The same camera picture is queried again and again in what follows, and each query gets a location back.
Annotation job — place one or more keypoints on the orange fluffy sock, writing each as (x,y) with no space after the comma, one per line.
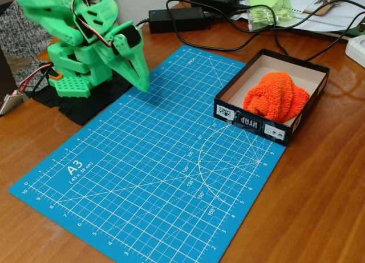
(276,99)

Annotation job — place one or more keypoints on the green 3D-printed robot arm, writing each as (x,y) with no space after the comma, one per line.
(65,26)

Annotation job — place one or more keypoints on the black cardboard box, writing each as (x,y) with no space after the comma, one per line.
(245,117)

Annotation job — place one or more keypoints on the white plastic object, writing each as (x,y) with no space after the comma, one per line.
(356,50)

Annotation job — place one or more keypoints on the large black power adapter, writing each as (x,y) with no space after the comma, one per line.
(176,19)

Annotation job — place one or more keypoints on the black cloth under robot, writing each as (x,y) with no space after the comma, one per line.
(82,109)

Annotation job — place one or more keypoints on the orange clamp piece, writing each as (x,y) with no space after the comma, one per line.
(56,76)

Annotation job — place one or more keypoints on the grey speckled fabric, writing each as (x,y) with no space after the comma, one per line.
(14,40)

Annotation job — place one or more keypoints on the small controller board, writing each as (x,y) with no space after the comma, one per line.
(11,103)

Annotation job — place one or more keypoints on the blue A3 cutting mat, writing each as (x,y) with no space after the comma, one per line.
(137,189)

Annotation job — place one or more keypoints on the green translucent plastic cup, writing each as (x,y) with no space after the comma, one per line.
(271,15)

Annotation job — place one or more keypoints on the white paper sheets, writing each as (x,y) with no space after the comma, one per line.
(319,20)

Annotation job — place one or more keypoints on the brown clipboard with metal clip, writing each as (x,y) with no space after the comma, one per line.
(328,0)

